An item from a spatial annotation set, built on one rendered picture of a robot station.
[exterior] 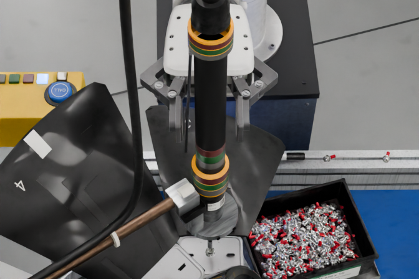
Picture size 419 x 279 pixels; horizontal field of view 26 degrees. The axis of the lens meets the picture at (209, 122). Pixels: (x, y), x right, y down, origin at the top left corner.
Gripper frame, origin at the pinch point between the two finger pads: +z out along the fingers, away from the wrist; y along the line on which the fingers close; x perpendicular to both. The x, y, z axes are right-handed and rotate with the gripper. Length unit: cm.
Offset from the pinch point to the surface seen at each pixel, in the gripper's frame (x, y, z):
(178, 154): -32.2, 4.5, -16.7
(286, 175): -67, -15, -34
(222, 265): -31.6, -1.8, 1.6
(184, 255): -23.2, 3.2, 4.2
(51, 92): -42, 26, -36
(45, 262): -150, 45, -57
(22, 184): -10.4, 21.7, 1.4
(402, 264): -109, -44, -36
